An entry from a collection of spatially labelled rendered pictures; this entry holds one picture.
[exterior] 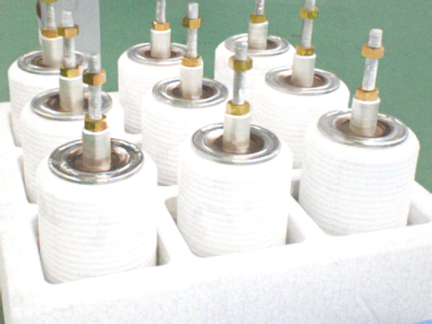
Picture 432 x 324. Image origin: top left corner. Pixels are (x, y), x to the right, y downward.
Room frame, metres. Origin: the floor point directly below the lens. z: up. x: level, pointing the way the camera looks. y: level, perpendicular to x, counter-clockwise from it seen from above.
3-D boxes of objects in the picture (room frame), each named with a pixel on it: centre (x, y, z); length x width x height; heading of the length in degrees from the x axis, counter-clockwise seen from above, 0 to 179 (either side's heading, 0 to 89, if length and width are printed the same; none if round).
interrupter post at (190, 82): (0.65, -0.01, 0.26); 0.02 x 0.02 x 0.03
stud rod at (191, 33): (0.65, -0.01, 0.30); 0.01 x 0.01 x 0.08; 73
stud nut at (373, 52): (0.57, -0.16, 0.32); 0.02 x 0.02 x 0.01; 66
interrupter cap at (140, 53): (0.76, 0.02, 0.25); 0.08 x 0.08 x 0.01
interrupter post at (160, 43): (0.76, 0.02, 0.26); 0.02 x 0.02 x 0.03
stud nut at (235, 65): (0.54, -0.05, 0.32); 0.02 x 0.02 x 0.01; 49
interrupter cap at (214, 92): (0.65, -0.01, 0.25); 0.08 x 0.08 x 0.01
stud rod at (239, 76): (0.54, -0.05, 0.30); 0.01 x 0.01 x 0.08; 49
